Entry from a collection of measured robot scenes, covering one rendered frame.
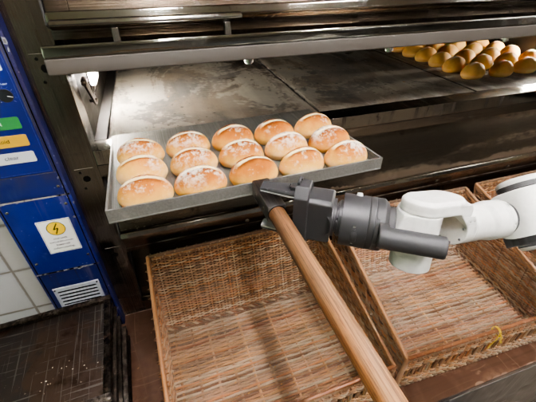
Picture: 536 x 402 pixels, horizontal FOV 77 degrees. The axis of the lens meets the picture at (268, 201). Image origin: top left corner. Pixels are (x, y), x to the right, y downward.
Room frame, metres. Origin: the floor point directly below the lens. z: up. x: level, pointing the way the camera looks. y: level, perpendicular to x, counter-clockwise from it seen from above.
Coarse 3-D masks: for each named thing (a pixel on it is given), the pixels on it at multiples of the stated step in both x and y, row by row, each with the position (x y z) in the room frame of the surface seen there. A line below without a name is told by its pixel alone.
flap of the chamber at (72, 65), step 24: (216, 48) 0.66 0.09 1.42; (240, 48) 0.68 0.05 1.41; (264, 48) 0.69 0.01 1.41; (288, 48) 0.70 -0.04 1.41; (312, 48) 0.72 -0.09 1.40; (336, 48) 0.74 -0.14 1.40; (360, 48) 0.75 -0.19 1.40; (384, 48) 0.77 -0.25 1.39; (48, 72) 0.57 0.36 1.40; (72, 72) 0.58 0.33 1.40
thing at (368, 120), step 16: (448, 96) 1.09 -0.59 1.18; (464, 96) 1.09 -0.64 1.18; (480, 96) 1.09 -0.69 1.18; (496, 96) 1.09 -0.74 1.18; (512, 96) 1.11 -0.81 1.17; (528, 96) 1.14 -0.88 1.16; (320, 112) 0.95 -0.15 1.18; (336, 112) 0.95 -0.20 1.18; (352, 112) 0.95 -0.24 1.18; (368, 112) 0.95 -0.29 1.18; (384, 112) 0.96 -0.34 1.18; (400, 112) 0.98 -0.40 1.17; (416, 112) 1.00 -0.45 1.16; (432, 112) 1.01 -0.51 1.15; (448, 112) 1.03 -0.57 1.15; (96, 144) 0.74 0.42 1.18; (96, 160) 0.71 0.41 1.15
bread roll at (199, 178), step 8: (192, 168) 0.54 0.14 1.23; (200, 168) 0.54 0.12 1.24; (208, 168) 0.54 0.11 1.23; (216, 168) 0.55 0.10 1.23; (184, 176) 0.52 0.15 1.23; (192, 176) 0.52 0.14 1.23; (200, 176) 0.52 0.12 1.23; (208, 176) 0.53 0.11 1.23; (216, 176) 0.53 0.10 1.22; (224, 176) 0.55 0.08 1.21; (176, 184) 0.52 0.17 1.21; (184, 184) 0.52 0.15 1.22; (192, 184) 0.51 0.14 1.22; (200, 184) 0.52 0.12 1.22; (208, 184) 0.52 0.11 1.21; (216, 184) 0.53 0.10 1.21; (224, 184) 0.54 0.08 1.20; (176, 192) 0.52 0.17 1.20; (184, 192) 0.51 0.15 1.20; (192, 192) 0.51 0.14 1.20
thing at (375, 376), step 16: (288, 224) 0.41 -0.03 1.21; (288, 240) 0.38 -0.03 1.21; (304, 240) 0.38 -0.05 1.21; (304, 256) 0.34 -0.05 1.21; (304, 272) 0.32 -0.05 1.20; (320, 272) 0.31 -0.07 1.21; (320, 288) 0.29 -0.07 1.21; (320, 304) 0.27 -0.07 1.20; (336, 304) 0.26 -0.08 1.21; (336, 320) 0.24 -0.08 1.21; (352, 320) 0.24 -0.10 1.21; (352, 336) 0.22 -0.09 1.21; (352, 352) 0.20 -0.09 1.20; (368, 352) 0.20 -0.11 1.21; (368, 368) 0.18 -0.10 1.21; (384, 368) 0.18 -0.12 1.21; (368, 384) 0.17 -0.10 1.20; (384, 384) 0.16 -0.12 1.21; (384, 400) 0.15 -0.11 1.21; (400, 400) 0.15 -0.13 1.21
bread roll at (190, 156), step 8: (184, 152) 0.60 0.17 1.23; (192, 152) 0.61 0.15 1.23; (200, 152) 0.61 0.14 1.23; (208, 152) 0.62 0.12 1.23; (176, 160) 0.59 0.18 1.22; (184, 160) 0.59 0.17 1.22; (192, 160) 0.59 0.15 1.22; (200, 160) 0.60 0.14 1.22; (208, 160) 0.61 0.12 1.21; (216, 160) 0.62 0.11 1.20; (176, 168) 0.59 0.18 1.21; (184, 168) 0.58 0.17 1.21
